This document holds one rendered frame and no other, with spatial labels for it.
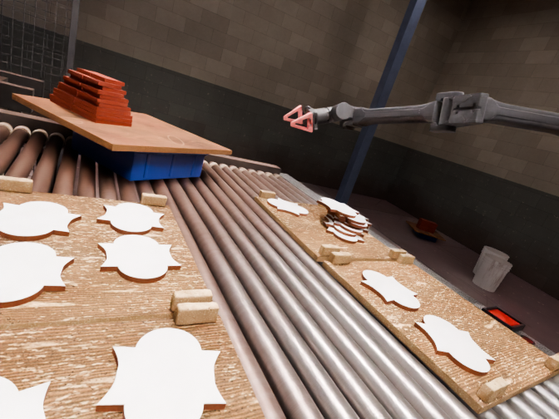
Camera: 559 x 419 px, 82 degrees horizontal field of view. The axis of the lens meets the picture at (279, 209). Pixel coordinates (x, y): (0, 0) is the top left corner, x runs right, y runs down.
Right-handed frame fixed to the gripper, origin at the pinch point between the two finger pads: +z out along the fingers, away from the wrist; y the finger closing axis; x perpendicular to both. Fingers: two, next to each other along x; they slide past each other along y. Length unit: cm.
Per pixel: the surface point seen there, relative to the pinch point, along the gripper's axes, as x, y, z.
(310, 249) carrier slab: 20, 50, 10
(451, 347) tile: 22, 84, -5
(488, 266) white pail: 232, -113, -257
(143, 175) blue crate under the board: 5, 17, 51
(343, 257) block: 20, 56, 3
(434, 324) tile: 23, 78, -7
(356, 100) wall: 107, -465, -256
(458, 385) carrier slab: 20, 91, -1
